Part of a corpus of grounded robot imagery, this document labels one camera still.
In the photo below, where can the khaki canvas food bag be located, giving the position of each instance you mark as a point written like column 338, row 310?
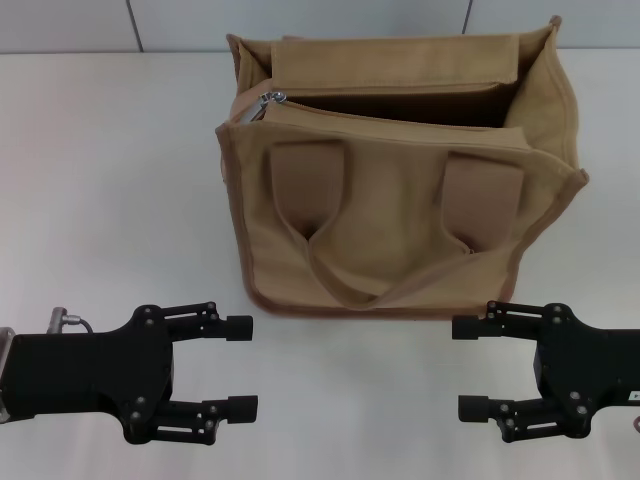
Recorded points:
column 380, row 220

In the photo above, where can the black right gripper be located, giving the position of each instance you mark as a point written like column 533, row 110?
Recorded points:
column 595, row 370

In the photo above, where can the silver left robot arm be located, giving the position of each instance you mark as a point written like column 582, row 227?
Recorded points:
column 5, row 360

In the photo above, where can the silver metal zipper pull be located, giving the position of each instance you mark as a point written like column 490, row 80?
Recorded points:
column 256, row 109

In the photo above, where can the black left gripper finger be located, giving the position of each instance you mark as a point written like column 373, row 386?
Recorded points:
column 242, row 407

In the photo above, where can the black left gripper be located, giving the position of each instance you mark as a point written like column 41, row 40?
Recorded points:
column 85, row 370

